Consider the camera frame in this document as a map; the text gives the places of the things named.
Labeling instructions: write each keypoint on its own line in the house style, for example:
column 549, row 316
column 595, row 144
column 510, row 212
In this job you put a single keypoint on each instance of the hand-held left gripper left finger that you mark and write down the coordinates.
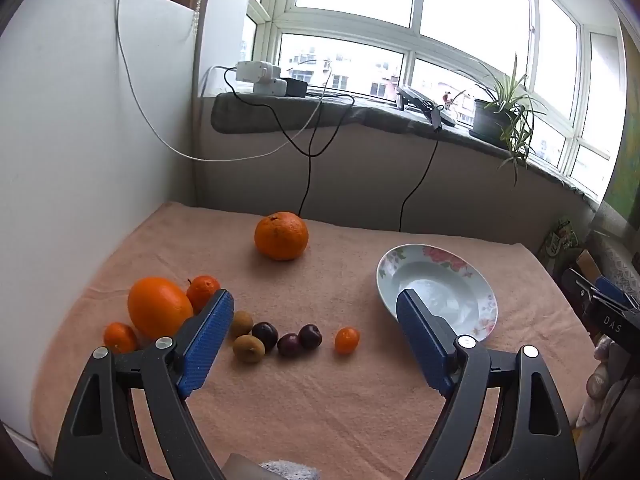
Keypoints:
column 207, row 340

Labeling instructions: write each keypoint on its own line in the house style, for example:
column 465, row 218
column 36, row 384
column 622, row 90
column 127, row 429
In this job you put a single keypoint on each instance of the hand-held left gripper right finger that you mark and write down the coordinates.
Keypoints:
column 425, row 342

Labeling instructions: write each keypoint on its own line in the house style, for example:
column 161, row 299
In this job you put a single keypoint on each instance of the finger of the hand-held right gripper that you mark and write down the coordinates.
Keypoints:
column 612, row 288
column 582, row 282

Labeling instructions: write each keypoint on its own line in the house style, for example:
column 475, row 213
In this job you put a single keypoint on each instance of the brown kiwi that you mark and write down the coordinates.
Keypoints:
column 243, row 322
column 248, row 348

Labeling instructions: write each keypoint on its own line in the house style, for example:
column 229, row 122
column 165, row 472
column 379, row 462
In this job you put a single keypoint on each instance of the large oval orange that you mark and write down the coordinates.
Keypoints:
column 159, row 307

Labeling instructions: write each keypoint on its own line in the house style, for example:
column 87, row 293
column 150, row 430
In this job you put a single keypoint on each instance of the dark plum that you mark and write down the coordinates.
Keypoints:
column 266, row 336

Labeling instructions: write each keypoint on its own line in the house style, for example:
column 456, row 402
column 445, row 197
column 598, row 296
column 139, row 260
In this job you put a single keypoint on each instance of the white floral plate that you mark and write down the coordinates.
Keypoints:
column 450, row 275

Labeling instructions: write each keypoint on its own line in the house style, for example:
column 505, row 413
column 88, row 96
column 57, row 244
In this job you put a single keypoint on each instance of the small orange kumquat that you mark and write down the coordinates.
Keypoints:
column 347, row 340

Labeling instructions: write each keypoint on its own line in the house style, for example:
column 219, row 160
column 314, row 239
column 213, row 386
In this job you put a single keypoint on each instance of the large round tangerine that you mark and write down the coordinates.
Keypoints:
column 281, row 236

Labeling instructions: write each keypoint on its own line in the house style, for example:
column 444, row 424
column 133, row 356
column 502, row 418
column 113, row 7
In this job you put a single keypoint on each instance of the person's right hand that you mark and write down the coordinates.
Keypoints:
column 597, row 382

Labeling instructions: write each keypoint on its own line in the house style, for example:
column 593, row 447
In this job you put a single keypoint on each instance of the brown cardboard box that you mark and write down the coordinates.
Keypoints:
column 586, row 265

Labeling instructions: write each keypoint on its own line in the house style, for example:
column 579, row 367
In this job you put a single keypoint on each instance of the green printed packet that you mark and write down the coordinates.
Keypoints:
column 560, row 240

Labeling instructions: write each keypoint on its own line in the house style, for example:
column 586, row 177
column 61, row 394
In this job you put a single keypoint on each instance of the mandarin with stem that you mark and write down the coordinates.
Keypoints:
column 202, row 291

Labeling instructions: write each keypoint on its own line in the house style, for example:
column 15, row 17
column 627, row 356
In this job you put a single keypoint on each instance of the small mandarin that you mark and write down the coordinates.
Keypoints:
column 120, row 337

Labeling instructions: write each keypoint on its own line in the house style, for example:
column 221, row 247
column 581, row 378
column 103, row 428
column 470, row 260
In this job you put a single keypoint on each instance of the pink towel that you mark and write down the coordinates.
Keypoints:
column 325, row 410

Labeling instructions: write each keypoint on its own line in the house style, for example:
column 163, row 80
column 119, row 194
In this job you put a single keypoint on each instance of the grey fuzzy cloth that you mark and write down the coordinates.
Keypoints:
column 290, row 471

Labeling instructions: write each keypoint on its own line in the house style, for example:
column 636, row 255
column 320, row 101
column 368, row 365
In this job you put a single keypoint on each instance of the green spider plant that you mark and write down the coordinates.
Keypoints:
column 515, row 125

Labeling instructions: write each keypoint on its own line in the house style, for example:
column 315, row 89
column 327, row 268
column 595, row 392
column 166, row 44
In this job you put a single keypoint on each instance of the dark plant pot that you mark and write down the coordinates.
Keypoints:
column 485, row 120

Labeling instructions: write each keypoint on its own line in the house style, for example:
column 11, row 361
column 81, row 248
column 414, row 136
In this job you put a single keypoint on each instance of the small black inline adapter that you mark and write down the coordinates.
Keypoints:
column 436, row 117

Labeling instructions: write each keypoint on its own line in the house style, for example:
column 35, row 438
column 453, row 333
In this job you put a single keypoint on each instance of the dark tablet device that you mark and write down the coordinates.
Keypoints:
column 415, row 97

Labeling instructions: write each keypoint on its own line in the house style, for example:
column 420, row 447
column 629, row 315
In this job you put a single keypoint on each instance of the white charger device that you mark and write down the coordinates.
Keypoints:
column 260, row 77

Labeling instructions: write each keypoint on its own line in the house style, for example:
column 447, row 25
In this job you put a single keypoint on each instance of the black power adapter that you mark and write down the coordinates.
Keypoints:
column 295, row 86

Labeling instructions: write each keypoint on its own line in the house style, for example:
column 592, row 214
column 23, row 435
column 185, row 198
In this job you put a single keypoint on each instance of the white framed window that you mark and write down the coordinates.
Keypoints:
column 415, row 25

